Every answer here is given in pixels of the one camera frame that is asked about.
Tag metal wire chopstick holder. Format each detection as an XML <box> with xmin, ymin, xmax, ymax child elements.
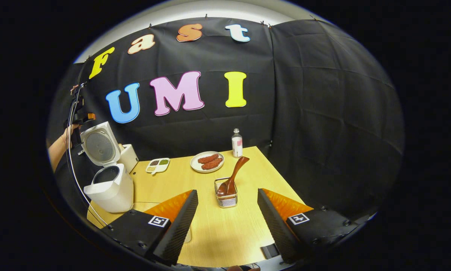
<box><xmin>214</xmin><ymin>177</ymin><xmax>238</xmax><ymax>209</ymax></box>

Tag brown wooden spoon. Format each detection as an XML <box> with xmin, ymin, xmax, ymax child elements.
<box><xmin>216</xmin><ymin>156</ymin><xmax>250</xmax><ymax>196</ymax></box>

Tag white rice cooker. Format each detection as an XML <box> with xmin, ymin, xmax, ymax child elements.
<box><xmin>80</xmin><ymin>121</ymin><xmax>135</xmax><ymax>214</ymax></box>

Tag white divided grain dish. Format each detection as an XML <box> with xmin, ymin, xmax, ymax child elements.
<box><xmin>145</xmin><ymin>158</ymin><xmax>171</xmax><ymax>176</ymax></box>

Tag white toaster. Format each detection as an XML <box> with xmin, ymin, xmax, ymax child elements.
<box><xmin>118</xmin><ymin>144</ymin><xmax>139</xmax><ymax>174</ymax></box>

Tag white round plate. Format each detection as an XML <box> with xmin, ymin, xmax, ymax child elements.
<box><xmin>190</xmin><ymin>151</ymin><xmax>225</xmax><ymax>174</ymax></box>

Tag thin grey gripper cable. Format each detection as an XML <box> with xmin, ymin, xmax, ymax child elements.
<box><xmin>65</xmin><ymin>83</ymin><xmax>110</xmax><ymax>227</ymax></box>

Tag small clear bottle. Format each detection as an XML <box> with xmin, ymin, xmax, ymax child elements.
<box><xmin>231</xmin><ymin>128</ymin><xmax>244</xmax><ymax>158</ymax></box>

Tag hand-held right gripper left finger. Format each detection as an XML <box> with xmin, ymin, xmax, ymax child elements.
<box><xmin>101</xmin><ymin>189</ymin><xmax>199</xmax><ymax>266</ymax></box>

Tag black backdrop cloth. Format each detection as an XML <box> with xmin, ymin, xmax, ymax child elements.
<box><xmin>47</xmin><ymin>17</ymin><xmax>405</xmax><ymax>222</ymax></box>

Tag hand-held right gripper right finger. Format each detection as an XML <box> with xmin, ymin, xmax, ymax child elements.
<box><xmin>257</xmin><ymin>188</ymin><xmax>362</xmax><ymax>263</ymax></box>

